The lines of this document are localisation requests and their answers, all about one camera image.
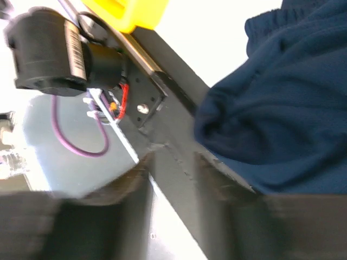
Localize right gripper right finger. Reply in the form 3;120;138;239
195;153;346;259

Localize yellow plastic bin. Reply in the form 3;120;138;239
82;0;169;34

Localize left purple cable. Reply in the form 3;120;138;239
50;0;110;158

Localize navy blue shorts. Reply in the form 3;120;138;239
194;1;346;194

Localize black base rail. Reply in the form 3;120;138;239
105;25;234;260

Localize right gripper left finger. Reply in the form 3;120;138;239
1;153;153;259

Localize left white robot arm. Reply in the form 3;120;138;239
5;8;126;97

